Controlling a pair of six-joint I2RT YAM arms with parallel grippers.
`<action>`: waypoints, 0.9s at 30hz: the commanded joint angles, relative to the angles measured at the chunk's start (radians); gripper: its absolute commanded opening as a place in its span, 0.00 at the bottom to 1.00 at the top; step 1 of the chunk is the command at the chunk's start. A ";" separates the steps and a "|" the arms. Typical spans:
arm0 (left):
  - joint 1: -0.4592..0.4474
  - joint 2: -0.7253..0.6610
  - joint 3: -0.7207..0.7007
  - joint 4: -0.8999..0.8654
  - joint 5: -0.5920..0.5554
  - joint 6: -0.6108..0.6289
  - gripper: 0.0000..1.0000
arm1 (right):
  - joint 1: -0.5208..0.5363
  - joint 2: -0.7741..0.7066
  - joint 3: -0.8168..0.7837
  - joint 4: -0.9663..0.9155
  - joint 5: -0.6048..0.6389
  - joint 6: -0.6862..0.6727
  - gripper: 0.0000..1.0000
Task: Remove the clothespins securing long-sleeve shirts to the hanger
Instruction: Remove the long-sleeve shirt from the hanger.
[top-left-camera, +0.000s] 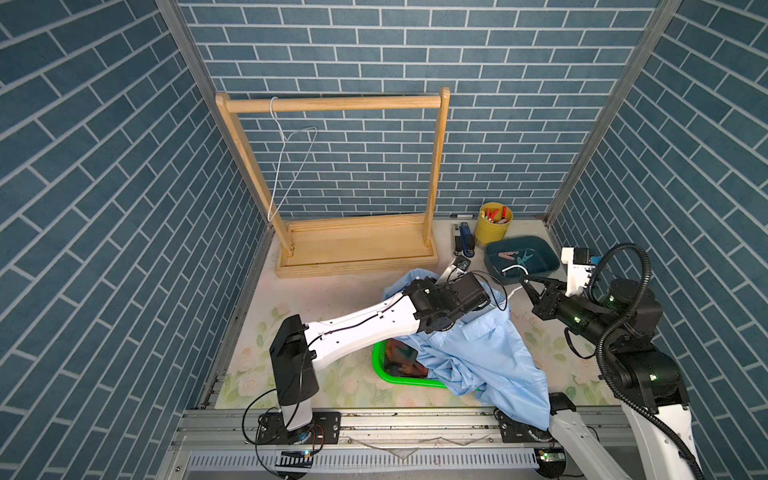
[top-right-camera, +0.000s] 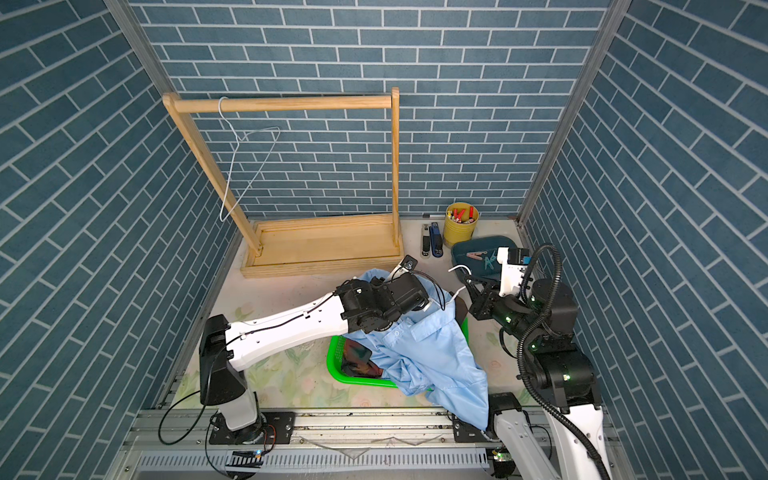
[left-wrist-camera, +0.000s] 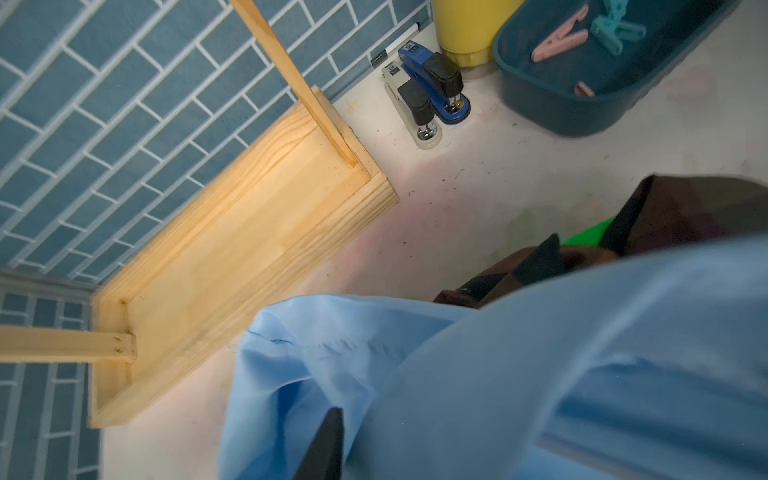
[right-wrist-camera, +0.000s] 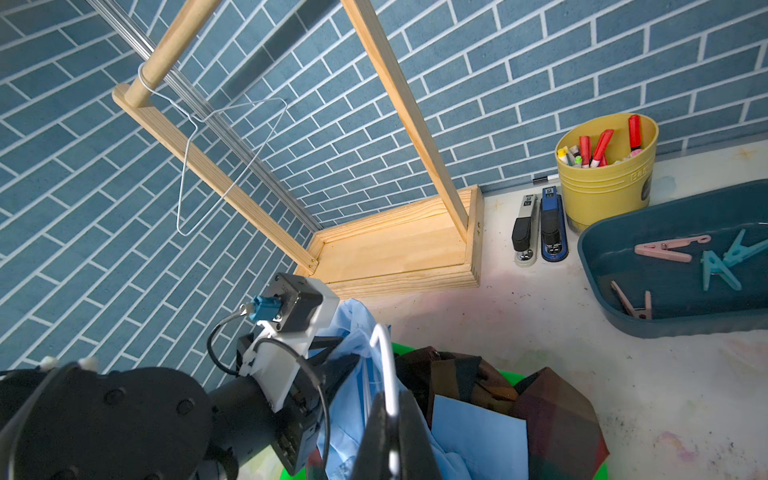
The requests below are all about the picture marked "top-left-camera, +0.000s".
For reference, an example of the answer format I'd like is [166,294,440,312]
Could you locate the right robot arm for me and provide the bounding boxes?
[517,243,704,479]

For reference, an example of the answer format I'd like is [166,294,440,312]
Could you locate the plaid long-sleeve shirt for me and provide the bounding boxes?
[384,339,428,379]

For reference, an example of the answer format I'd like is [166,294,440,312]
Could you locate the green plastic basket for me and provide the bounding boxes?
[372,339,446,389]

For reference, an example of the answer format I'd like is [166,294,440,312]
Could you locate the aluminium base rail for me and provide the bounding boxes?
[157,407,637,480]

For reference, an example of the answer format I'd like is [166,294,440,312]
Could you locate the white wire hanger blue shirt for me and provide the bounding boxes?
[489,264,528,300]

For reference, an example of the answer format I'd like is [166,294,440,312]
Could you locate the light blue long-sleeve shirt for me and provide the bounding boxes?
[395,282,551,430]

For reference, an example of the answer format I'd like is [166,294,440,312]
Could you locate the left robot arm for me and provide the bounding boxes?
[269,274,491,434]

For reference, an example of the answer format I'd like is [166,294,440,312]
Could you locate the wooden clothes rack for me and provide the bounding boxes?
[215,88,451,278]

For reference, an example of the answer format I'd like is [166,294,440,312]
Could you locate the blue black stapler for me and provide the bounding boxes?
[453,222,475,258]

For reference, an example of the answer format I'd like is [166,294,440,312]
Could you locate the yellow metal bucket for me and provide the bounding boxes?
[474,202,514,248]

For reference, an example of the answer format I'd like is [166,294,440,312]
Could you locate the teal plastic tub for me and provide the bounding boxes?
[484,235,560,285]

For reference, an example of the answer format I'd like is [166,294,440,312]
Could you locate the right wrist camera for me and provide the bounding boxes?
[560,247,602,297]

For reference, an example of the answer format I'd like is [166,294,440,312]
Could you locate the white wire hanger plaid shirt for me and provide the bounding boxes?
[267,96,319,222]

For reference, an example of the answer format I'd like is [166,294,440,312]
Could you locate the red clothespins in bucket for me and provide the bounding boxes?
[481,206,509,224]

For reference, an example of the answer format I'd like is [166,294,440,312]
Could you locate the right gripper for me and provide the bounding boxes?
[517,272,611,349]

